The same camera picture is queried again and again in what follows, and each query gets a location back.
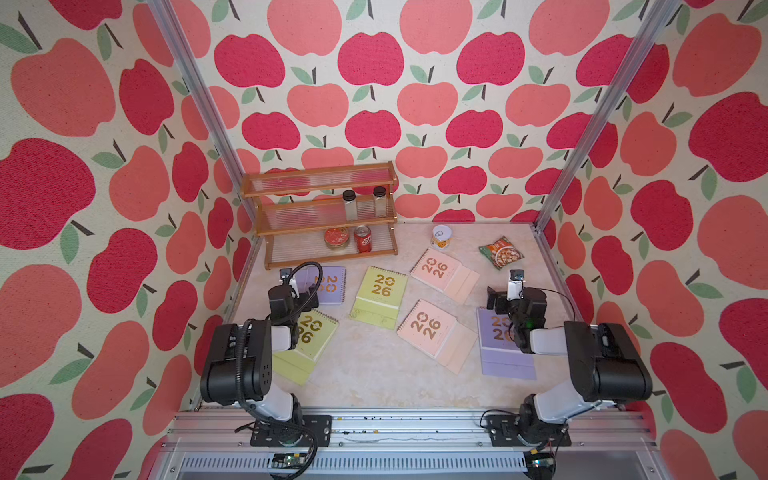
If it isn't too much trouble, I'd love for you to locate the pink calendar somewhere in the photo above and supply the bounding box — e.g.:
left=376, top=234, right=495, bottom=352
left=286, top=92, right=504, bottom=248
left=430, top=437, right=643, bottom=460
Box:
left=396, top=299, right=478, bottom=375
left=410, top=248, right=479, bottom=304

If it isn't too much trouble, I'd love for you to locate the green calendar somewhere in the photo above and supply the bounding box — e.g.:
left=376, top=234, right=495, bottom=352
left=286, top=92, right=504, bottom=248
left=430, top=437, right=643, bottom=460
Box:
left=349, top=266, right=408, bottom=330
left=272, top=309, right=339, bottom=386

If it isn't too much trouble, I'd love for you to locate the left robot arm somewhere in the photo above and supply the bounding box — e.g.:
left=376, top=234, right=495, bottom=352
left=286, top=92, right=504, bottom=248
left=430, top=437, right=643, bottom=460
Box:
left=200, top=284, right=317, bottom=443

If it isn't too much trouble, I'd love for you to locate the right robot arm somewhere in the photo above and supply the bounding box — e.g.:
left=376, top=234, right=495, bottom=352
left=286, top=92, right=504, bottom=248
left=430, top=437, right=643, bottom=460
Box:
left=480, top=287, right=652, bottom=447

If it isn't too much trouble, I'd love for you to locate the purple calendar near shelf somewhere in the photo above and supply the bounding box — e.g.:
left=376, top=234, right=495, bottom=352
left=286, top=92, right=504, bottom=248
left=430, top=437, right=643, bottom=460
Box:
left=294, top=266, right=347, bottom=305

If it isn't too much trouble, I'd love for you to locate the purple calendar right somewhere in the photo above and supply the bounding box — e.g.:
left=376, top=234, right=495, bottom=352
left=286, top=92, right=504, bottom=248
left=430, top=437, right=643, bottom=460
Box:
left=476, top=307, right=537, bottom=380

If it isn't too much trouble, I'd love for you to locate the green orange snack packet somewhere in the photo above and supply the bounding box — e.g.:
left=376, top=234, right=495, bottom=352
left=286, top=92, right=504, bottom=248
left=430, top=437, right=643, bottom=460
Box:
left=478, top=236, right=524, bottom=270

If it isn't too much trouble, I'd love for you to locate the flat red tin can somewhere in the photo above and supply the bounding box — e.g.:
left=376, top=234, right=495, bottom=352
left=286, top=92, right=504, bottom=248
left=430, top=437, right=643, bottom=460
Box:
left=324, top=227, right=350, bottom=250

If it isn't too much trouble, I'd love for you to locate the wooden tiered shelf rack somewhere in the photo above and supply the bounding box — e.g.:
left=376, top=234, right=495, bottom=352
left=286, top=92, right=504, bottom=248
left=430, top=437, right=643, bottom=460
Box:
left=241, top=162, right=398, bottom=270

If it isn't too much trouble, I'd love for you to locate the red soda can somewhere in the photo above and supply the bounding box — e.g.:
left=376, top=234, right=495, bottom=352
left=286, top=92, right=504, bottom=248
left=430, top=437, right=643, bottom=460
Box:
left=353, top=225, right=373, bottom=253

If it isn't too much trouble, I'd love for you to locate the white yellow food can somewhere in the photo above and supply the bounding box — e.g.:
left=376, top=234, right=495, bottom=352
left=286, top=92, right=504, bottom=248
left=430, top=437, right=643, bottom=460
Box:
left=431, top=225, right=453, bottom=250

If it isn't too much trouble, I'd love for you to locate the left glass spice jar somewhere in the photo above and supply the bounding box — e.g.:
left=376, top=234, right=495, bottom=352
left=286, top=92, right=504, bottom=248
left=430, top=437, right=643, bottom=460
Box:
left=342, top=189, right=358, bottom=222

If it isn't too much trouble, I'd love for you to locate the glass spice jar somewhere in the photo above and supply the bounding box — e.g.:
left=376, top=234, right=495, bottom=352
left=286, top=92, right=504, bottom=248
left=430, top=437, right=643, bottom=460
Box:
left=372, top=186, right=388, bottom=218
left=342, top=189, right=358, bottom=222

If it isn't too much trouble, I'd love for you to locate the right glass spice jar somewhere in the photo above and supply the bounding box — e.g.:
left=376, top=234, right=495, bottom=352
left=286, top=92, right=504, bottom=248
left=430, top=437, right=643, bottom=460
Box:
left=372, top=186, right=388, bottom=218

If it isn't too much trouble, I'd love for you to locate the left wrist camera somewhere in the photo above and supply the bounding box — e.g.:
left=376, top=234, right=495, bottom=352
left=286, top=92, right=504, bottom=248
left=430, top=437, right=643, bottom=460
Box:
left=279, top=268, right=296, bottom=288

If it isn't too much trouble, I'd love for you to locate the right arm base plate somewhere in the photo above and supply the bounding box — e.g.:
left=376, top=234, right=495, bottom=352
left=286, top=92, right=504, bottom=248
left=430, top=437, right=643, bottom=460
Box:
left=480, top=413, right=572, bottom=449

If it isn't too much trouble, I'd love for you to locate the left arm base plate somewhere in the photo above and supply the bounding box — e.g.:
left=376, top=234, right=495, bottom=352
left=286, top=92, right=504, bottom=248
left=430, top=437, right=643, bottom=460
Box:
left=250, top=415, right=333, bottom=448

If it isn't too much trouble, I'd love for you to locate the aluminium frame rail front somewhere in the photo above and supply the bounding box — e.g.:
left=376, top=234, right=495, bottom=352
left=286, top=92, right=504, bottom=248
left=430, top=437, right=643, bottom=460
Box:
left=146, top=408, right=672, bottom=479

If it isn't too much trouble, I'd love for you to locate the left aluminium corner post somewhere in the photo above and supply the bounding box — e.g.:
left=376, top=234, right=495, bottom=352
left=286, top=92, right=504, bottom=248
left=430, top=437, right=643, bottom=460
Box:
left=148, top=0, right=257, bottom=222

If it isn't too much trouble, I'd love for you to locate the aluminium corner post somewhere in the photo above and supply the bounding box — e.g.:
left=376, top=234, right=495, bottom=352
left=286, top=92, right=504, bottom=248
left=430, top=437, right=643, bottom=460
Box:
left=532, top=0, right=682, bottom=237
left=148, top=0, right=257, bottom=222

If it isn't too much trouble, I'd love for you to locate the right aluminium corner post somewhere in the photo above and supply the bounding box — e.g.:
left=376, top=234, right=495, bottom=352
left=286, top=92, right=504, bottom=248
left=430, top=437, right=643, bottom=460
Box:
left=532, top=0, right=682, bottom=237

